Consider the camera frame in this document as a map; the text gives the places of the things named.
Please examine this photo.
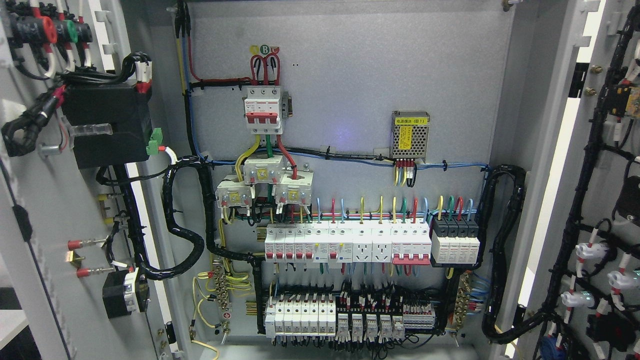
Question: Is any grey cabinet door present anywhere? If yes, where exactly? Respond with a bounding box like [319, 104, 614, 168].
[480, 0, 639, 360]
[1, 0, 199, 360]

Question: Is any white current transformer group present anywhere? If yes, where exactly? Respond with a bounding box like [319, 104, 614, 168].
[215, 155, 314, 209]

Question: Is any grey electrical cabinet body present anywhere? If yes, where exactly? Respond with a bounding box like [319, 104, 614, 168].
[121, 0, 578, 331]

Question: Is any red main circuit breaker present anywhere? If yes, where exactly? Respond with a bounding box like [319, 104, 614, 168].
[244, 85, 283, 135]

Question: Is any metal mesh power supply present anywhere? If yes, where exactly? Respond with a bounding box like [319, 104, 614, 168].
[390, 111, 431, 160]

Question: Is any white socket breaker row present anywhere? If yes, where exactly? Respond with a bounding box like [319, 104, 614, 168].
[263, 220, 432, 269]

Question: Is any lower relay terminal row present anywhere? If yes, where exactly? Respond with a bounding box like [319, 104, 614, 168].
[263, 281, 439, 350]

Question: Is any brass left ground bar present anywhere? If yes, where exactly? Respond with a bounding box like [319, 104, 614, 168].
[211, 259, 233, 328]

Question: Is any brass ground bar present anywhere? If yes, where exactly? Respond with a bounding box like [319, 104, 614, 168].
[451, 271, 471, 333]
[211, 259, 233, 328]

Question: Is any black surge protector block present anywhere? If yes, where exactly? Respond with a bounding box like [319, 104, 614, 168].
[430, 216, 480, 265]

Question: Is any brass right ground bar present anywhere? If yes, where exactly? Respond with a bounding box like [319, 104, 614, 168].
[451, 271, 471, 333]

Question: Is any black digital power meter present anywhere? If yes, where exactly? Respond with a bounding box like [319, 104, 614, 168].
[62, 83, 153, 169]

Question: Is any black left cable loom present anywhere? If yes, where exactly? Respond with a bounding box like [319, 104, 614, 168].
[127, 156, 265, 335]

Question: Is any black cable loom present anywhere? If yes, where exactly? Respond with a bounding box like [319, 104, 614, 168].
[481, 164, 551, 345]
[127, 156, 265, 335]

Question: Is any white rotary selector switch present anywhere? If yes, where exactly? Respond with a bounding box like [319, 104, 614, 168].
[102, 268, 149, 319]

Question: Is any black right cable loom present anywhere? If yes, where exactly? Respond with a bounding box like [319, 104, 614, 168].
[481, 164, 551, 345]

